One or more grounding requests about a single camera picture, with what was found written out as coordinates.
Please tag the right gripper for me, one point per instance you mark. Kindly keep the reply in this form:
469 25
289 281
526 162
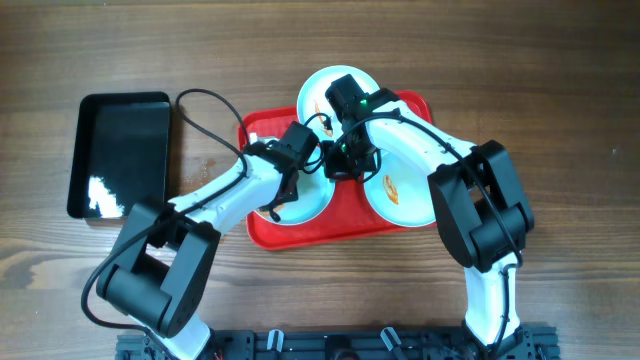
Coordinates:
347 167

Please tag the light blue plate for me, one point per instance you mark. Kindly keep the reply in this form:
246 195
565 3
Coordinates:
312 99
400 193
315 193

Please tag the green orange sponge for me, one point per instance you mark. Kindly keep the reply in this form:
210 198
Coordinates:
277 207

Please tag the red plastic serving tray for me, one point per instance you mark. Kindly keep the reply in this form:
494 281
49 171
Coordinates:
348 214

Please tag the black water tray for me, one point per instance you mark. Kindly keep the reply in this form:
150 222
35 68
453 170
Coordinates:
121 153

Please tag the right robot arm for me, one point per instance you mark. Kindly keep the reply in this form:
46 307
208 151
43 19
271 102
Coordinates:
476 200

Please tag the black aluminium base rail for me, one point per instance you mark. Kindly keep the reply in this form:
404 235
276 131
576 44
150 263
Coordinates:
529 342

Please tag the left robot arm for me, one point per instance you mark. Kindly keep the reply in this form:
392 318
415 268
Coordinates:
157 270

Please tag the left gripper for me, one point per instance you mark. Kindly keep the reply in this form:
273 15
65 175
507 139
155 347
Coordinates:
279 201

